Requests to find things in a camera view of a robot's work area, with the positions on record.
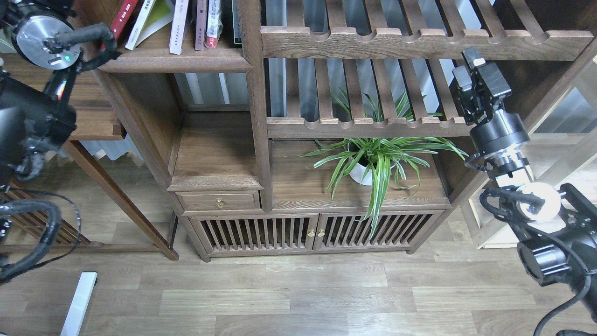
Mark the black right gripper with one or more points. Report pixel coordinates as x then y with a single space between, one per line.
481 90

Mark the white lavender book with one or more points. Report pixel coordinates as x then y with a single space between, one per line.
183 15

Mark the yellow green book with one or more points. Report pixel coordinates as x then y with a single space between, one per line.
153 15

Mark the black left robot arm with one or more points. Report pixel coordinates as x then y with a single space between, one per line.
34 122

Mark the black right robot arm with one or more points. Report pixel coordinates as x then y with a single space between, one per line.
556 228

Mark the light wooden shelf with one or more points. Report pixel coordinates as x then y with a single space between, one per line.
562 149

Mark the green spider plant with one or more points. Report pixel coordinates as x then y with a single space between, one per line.
401 150

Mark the white plant pot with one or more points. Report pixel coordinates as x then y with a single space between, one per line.
358 172

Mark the right slatted cabinet door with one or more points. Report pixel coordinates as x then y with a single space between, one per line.
395 231

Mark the slatted cabinet door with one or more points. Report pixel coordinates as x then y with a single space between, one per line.
256 235
395 231

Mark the dark wooden bookshelf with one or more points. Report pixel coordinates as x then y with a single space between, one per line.
230 119

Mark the dark upright book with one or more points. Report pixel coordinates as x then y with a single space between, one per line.
237 25

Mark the red white upright book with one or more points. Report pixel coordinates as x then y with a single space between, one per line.
214 23

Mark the brown upright book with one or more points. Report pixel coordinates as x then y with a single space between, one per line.
200 24

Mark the left slatted cabinet door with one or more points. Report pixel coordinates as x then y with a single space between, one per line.
256 235

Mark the small wooden drawer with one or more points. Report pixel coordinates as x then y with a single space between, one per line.
219 200

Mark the white metal leg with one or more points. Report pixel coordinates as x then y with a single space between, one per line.
79 305

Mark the slatted wooden rack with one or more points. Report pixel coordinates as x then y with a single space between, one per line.
41 219

